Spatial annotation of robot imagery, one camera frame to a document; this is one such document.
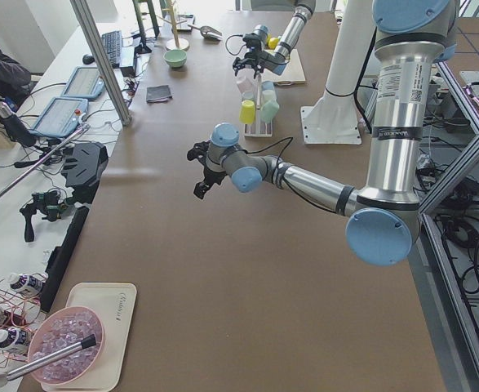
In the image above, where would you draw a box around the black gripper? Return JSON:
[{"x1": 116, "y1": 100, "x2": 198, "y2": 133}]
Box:
[
  {"x1": 233, "y1": 50, "x2": 270, "y2": 78},
  {"x1": 187, "y1": 141, "x2": 225, "y2": 199}
]

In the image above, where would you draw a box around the pink plastic cup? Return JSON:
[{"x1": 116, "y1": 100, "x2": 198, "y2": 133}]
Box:
[{"x1": 236, "y1": 76, "x2": 254, "y2": 94}]

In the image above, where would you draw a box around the light green plastic cup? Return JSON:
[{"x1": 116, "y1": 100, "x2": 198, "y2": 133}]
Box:
[{"x1": 259, "y1": 100, "x2": 280, "y2": 123}]

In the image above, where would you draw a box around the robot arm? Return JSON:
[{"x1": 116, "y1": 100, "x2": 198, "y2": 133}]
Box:
[
  {"x1": 232, "y1": 0, "x2": 316, "y2": 78},
  {"x1": 187, "y1": 1, "x2": 459, "y2": 265}
]

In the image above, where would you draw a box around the light blue cup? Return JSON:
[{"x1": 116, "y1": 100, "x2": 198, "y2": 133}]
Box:
[{"x1": 261, "y1": 81, "x2": 275, "y2": 92}]

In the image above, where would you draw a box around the grey cup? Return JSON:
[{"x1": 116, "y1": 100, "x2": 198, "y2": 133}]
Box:
[{"x1": 242, "y1": 91, "x2": 256, "y2": 102}]

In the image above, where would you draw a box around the white cup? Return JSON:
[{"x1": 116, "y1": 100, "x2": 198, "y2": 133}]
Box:
[{"x1": 261, "y1": 89, "x2": 277, "y2": 105}]

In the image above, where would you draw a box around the yellow cup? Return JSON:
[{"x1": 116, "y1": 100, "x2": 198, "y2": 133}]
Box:
[{"x1": 239, "y1": 100, "x2": 256, "y2": 124}]

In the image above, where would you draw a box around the whole yellow lemon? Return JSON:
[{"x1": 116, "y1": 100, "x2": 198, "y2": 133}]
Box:
[{"x1": 268, "y1": 37, "x2": 280, "y2": 50}]

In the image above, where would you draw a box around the wooden cutting board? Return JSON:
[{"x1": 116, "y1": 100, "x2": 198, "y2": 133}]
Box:
[{"x1": 262, "y1": 49, "x2": 306, "y2": 86}]

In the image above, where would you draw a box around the metal scoop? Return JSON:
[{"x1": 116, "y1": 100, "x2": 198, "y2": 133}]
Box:
[{"x1": 188, "y1": 24, "x2": 223, "y2": 41}]

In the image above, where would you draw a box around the light green bowl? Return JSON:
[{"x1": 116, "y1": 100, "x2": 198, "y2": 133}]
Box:
[{"x1": 163, "y1": 49, "x2": 187, "y2": 69}]

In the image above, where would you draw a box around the grey folded cloth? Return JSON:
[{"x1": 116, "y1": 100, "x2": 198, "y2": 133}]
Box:
[{"x1": 145, "y1": 85, "x2": 172, "y2": 103}]

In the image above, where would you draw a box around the black monitor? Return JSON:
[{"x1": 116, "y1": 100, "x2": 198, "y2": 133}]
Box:
[{"x1": 131, "y1": 0, "x2": 162, "y2": 56}]

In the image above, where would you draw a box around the black keyboard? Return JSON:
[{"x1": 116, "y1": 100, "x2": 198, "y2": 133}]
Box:
[{"x1": 100, "y1": 30, "x2": 122, "y2": 68}]

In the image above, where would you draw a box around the teach pendant tablet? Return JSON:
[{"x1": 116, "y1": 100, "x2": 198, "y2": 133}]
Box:
[
  {"x1": 61, "y1": 66, "x2": 104, "y2": 100},
  {"x1": 29, "y1": 96, "x2": 89, "y2": 138}
]

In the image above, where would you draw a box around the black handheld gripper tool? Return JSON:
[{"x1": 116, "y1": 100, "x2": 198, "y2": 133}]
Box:
[{"x1": 20, "y1": 190, "x2": 77, "y2": 243}]

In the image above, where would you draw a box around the computer mouse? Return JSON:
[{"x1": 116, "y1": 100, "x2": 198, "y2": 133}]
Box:
[{"x1": 82, "y1": 54, "x2": 95, "y2": 65}]

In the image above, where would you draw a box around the cream plastic tray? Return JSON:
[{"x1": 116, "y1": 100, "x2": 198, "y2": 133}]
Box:
[{"x1": 29, "y1": 283, "x2": 137, "y2": 391}]

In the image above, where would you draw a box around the black flat bar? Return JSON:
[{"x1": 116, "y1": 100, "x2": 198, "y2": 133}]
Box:
[{"x1": 39, "y1": 207, "x2": 89, "y2": 314}]

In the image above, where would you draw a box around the black thermos bottle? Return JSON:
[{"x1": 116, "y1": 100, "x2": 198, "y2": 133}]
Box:
[{"x1": 0, "y1": 102, "x2": 36, "y2": 147}]

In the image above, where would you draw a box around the pink bowl of ice cubes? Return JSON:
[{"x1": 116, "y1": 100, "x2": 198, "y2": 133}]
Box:
[{"x1": 28, "y1": 306, "x2": 104, "y2": 385}]

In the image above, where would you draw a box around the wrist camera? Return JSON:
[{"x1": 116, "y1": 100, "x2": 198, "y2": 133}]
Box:
[{"x1": 242, "y1": 33, "x2": 264, "y2": 51}]

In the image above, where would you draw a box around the white wire cup holder rack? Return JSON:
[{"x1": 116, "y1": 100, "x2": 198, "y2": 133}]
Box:
[{"x1": 243, "y1": 77, "x2": 273, "y2": 138}]

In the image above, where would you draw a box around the aluminium frame post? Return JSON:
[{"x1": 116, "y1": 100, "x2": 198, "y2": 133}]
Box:
[{"x1": 70, "y1": 0, "x2": 131, "y2": 126}]

